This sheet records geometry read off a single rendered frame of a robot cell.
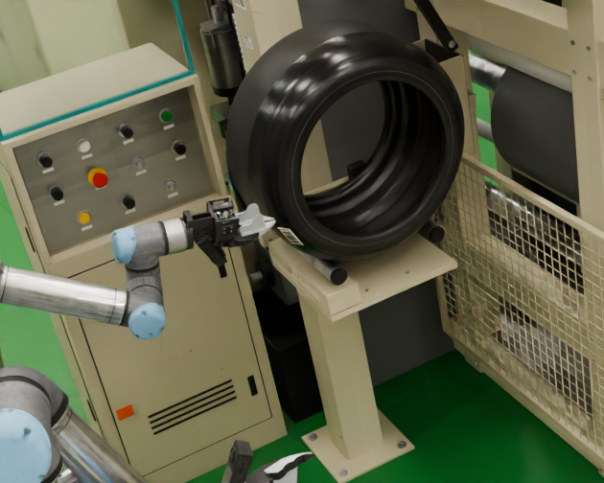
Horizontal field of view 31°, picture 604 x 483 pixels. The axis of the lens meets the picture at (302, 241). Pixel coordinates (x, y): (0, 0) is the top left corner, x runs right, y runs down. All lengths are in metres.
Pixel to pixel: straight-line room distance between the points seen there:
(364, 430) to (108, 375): 0.80
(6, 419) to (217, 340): 1.71
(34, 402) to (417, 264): 1.36
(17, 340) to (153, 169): 1.64
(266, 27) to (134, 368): 1.11
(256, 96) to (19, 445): 1.15
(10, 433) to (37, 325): 2.95
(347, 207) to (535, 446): 1.02
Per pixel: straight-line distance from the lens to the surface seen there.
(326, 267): 2.69
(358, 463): 3.49
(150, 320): 2.28
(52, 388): 1.85
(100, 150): 3.05
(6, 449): 1.71
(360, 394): 3.38
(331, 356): 3.26
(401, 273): 2.83
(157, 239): 2.36
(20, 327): 4.66
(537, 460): 3.43
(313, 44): 2.56
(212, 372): 3.41
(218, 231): 2.39
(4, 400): 1.75
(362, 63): 2.50
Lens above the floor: 2.31
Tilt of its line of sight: 30 degrees down
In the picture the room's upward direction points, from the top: 12 degrees counter-clockwise
